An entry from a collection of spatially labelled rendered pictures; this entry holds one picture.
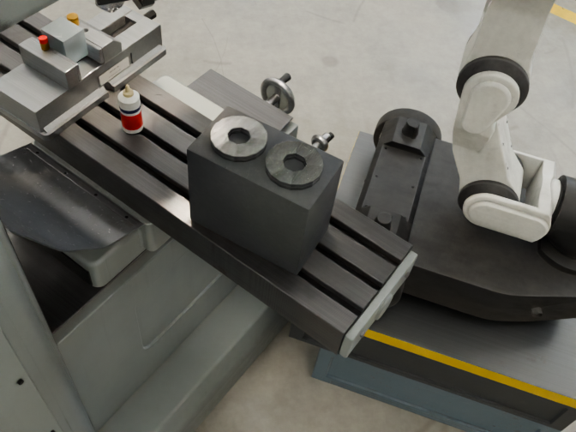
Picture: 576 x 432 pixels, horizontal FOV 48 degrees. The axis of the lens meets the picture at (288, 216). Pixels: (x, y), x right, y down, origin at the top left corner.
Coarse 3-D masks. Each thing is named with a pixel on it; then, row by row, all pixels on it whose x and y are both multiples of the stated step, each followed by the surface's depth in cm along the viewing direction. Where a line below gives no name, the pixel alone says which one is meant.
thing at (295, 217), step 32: (224, 128) 101; (256, 128) 102; (192, 160) 101; (224, 160) 99; (256, 160) 99; (288, 160) 100; (320, 160) 99; (192, 192) 107; (224, 192) 103; (256, 192) 98; (288, 192) 96; (320, 192) 97; (224, 224) 109; (256, 224) 104; (288, 224) 100; (320, 224) 107; (288, 256) 106
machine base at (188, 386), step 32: (224, 320) 184; (256, 320) 185; (192, 352) 177; (224, 352) 178; (256, 352) 192; (160, 384) 171; (192, 384) 172; (224, 384) 181; (128, 416) 165; (160, 416) 166; (192, 416) 173
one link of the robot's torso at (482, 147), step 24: (480, 72) 127; (480, 96) 128; (504, 96) 126; (456, 120) 136; (480, 120) 133; (504, 120) 146; (456, 144) 146; (480, 144) 141; (504, 144) 145; (480, 168) 149; (504, 168) 147; (480, 192) 152; (504, 192) 150
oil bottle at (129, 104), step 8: (128, 88) 118; (120, 96) 119; (128, 96) 119; (136, 96) 120; (120, 104) 120; (128, 104) 119; (136, 104) 120; (120, 112) 122; (128, 112) 121; (136, 112) 121; (128, 120) 122; (136, 120) 123; (128, 128) 124; (136, 128) 124
